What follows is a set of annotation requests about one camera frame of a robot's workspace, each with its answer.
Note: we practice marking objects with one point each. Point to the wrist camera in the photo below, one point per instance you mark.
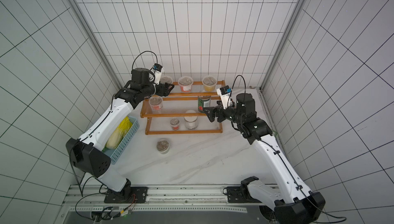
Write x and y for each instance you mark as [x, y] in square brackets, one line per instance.
[225, 93]
[156, 72]

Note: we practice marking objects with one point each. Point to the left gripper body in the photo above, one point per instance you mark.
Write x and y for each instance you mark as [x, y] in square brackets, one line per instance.
[159, 88]

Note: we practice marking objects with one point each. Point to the blue plastic basket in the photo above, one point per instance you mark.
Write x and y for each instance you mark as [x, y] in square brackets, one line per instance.
[116, 153]

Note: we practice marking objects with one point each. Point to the orange-red label seed jar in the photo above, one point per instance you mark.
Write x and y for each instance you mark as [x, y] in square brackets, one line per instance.
[166, 79]

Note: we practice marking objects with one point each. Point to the watermelon seed tin can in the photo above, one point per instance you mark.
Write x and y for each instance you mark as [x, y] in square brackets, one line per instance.
[203, 102]

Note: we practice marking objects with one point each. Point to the small red jar bottom shelf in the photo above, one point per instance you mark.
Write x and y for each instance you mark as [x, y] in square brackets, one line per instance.
[175, 124]

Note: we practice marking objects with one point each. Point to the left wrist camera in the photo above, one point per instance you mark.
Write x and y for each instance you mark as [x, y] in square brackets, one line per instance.
[156, 72]

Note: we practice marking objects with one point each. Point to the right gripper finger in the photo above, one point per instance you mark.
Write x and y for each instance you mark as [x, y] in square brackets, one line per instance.
[209, 110]
[211, 116]

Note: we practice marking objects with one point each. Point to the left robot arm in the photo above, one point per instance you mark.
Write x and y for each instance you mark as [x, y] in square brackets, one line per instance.
[86, 152]

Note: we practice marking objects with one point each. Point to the red label seed jar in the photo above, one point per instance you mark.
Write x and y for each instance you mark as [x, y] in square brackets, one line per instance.
[185, 83]

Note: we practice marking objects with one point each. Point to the yellow label seed jar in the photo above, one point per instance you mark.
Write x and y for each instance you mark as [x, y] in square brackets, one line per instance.
[209, 83]

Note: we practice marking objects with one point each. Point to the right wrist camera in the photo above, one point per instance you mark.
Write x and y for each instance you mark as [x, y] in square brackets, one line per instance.
[225, 93]

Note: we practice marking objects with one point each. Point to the yellow-green napa cabbage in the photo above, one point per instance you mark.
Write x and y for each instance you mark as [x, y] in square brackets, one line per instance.
[119, 133]

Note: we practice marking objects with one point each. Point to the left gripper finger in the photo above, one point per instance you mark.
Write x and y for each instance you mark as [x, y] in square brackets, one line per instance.
[165, 93]
[168, 86]

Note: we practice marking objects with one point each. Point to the wooden three-tier shelf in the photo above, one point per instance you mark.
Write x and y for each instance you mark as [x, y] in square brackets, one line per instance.
[176, 105]

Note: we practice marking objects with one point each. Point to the green snack packet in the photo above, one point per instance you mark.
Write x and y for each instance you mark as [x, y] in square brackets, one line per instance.
[275, 134]

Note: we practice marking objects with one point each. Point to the metal base rail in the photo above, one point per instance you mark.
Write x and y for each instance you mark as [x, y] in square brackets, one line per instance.
[166, 198]

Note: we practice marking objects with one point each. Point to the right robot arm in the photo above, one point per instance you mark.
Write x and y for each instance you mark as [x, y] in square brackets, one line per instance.
[294, 202]

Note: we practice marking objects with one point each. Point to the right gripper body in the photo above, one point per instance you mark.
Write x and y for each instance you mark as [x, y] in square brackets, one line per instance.
[218, 114]

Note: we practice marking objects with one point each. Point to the white lidded glass jar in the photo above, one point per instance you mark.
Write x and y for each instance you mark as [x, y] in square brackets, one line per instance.
[191, 120]

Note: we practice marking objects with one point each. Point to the small red jar middle shelf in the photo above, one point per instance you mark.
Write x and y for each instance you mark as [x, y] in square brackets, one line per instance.
[156, 103]

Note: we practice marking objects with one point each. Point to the small red jar shelf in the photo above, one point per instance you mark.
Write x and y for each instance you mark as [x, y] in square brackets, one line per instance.
[175, 124]
[156, 103]

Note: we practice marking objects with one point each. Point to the green label seed jar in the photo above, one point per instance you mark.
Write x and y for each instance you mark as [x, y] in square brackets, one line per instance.
[163, 146]

